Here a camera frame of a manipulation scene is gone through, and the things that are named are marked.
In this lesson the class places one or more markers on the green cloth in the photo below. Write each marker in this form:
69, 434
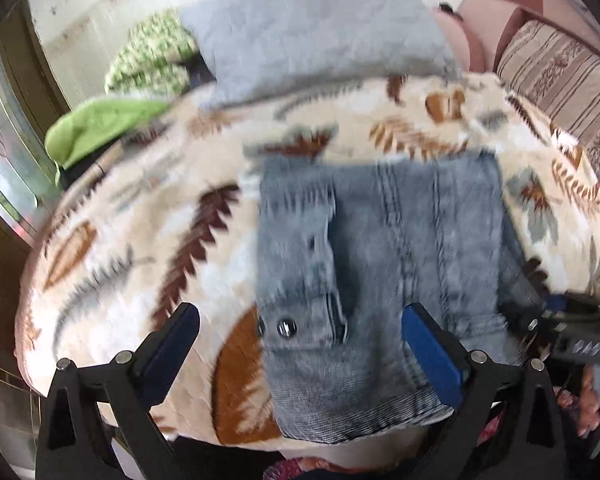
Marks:
94, 123

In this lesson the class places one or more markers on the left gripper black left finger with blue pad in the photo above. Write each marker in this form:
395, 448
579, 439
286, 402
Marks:
72, 443

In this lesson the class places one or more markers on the green white patterned fabric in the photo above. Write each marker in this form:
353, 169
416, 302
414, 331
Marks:
152, 61

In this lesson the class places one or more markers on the person's right hand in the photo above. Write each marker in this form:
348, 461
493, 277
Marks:
585, 406

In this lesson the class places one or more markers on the beige leaf-print fleece blanket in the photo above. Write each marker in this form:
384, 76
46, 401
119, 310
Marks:
174, 217

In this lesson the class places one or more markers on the blue denim pants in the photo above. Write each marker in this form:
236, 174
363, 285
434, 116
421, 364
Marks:
342, 251

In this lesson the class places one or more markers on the stained glass door panel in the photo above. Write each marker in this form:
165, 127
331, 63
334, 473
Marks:
27, 176

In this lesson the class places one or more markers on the striped brown sofa cushion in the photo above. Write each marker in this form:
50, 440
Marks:
559, 76

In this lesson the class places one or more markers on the brown pink sofa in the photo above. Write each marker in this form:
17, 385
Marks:
480, 30

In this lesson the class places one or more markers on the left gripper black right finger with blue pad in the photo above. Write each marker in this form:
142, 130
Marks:
506, 422

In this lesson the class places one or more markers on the grey quilted pillow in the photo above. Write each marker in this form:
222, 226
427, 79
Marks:
256, 49

